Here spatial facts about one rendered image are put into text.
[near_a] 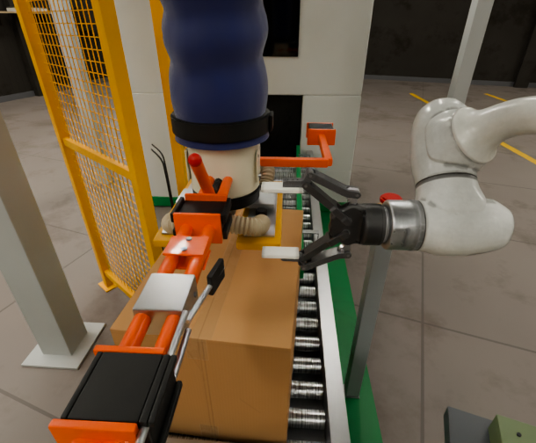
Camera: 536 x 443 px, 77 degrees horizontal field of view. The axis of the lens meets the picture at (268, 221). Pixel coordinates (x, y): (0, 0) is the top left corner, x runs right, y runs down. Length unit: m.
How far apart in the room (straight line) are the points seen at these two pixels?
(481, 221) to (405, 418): 1.34
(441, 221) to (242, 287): 0.49
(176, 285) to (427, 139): 0.49
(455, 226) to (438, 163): 0.12
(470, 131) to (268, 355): 0.56
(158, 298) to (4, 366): 1.91
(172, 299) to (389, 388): 1.57
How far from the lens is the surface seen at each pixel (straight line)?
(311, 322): 1.35
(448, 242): 0.63
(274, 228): 0.79
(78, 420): 0.37
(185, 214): 0.60
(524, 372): 2.28
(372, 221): 0.59
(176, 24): 0.74
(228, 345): 0.77
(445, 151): 0.66
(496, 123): 0.64
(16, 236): 1.74
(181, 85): 0.74
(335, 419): 1.08
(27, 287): 1.92
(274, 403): 0.91
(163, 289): 0.46
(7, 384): 2.23
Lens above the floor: 1.53
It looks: 31 degrees down
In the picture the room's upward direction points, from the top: straight up
